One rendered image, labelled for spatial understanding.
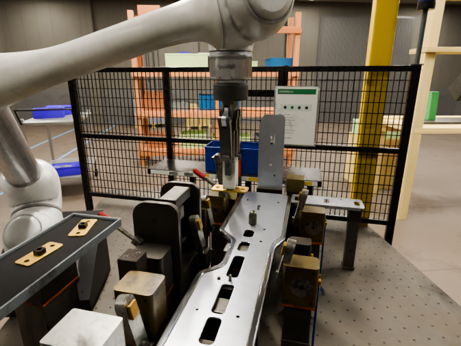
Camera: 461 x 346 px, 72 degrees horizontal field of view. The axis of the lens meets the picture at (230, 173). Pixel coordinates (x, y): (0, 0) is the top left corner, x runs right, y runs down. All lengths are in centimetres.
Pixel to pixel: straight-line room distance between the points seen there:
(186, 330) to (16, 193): 74
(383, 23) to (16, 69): 150
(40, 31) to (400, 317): 1118
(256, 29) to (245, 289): 59
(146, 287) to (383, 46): 148
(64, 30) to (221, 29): 1082
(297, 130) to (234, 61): 110
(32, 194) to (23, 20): 1064
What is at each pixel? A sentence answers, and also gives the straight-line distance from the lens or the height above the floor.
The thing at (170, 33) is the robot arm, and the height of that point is 156.
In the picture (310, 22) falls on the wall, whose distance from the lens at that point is 1123.
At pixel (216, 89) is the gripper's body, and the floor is 148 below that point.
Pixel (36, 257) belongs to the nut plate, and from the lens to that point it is 75.
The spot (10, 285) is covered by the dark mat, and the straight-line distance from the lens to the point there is 69.
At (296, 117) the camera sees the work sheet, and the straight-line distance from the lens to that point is 170.
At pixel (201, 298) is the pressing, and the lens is 81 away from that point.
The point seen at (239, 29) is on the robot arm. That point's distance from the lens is 50.
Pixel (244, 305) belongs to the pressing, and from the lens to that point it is 79.
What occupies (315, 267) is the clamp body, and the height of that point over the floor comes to 105.
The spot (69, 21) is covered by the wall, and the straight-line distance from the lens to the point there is 1124.
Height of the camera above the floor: 150
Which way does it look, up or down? 17 degrees down
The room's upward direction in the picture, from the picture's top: straight up
